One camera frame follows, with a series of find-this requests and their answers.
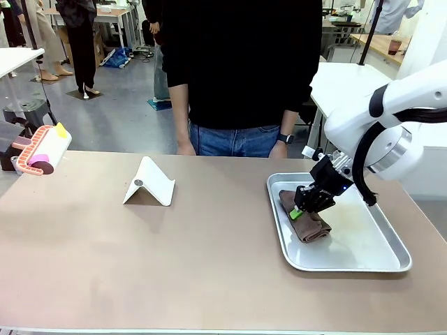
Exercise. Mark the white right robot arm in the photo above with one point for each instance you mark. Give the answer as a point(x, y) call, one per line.
point(405, 104)

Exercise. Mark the white phone stand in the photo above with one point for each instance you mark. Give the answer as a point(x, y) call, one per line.
point(150, 181)

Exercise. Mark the blue plastic bag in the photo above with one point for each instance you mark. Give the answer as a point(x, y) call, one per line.
point(117, 57)

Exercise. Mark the teal floor mat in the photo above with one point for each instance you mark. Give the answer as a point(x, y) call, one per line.
point(159, 104)

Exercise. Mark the bystander in black trousers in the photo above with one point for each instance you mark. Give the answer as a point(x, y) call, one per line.
point(80, 42)

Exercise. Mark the black stand pole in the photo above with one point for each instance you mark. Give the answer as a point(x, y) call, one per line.
point(370, 31)

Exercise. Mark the wood top table white legs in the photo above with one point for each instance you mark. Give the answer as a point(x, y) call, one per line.
point(111, 15)

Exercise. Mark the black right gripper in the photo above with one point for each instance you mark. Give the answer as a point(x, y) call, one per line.
point(326, 174)

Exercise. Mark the person body black sweater jeans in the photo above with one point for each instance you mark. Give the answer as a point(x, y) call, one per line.
point(241, 63)

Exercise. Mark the person's right forearm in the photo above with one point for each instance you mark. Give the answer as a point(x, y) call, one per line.
point(179, 111)

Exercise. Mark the bystander in light blue shirt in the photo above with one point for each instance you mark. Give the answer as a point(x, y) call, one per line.
point(394, 15)

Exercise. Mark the silver metal tray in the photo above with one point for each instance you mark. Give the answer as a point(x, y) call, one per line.
point(363, 244)

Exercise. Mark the silver drink can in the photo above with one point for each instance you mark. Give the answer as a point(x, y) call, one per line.
point(14, 163)

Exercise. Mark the bystander in blue jeans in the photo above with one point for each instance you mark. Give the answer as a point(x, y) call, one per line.
point(159, 73)

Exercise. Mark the person's left hand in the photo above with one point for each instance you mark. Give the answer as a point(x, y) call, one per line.
point(281, 150)

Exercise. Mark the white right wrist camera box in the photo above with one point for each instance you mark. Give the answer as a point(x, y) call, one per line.
point(310, 152)

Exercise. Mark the person's left forearm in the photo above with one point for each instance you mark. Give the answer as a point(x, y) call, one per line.
point(289, 122)

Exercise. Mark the brown leather bag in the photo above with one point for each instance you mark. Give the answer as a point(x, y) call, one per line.
point(6, 158)

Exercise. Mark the grey round stool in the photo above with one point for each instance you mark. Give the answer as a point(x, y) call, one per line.
point(26, 108)

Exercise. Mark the black tripod leg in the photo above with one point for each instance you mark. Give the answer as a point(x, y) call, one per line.
point(40, 70)

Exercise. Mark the black wrist watch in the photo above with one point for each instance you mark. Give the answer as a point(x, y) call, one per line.
point(285, 138)

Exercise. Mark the person's right hand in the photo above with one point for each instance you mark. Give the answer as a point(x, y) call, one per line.
point(186, 148)

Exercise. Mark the white table with thin top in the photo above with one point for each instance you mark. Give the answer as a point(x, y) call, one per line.
point(17, 59)

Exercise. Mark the black floor mat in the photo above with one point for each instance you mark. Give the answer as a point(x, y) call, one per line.
point(84, 94)

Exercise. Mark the bystander in beige clothes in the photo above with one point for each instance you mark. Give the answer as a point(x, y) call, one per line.
point(49, 38)

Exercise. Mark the wooden top work table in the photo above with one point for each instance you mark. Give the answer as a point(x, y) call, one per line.
point(379, 45)

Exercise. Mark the brown cloth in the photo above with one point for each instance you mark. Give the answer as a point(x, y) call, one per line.
point(311, 228)

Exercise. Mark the brown glass jar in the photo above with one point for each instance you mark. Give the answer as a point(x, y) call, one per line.
point(394, 46)

